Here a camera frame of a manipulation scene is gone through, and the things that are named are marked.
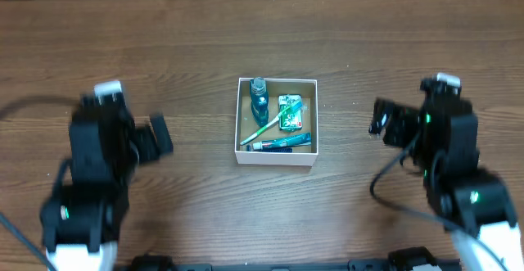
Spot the Colgate toothpaste tube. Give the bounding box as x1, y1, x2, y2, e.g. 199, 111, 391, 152
251, 133, 312, 151

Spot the green white toothbrush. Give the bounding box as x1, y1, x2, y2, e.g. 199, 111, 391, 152
240, 101, 302, 146

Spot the green soap packet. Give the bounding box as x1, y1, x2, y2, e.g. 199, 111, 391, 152
278, 94, 303, 132

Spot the teal mouthwash bottle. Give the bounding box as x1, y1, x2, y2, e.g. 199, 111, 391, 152
250, 77, 269, 127

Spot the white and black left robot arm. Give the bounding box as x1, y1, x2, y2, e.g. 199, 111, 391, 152
40, 92, 174, 270

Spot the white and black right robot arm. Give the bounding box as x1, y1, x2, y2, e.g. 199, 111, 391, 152
369, 73, 523, 270

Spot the white cardboard box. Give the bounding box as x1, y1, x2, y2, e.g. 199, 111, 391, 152
234, 78, 318, 166

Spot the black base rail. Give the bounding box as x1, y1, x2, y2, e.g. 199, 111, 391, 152
113, 247, 462, 271

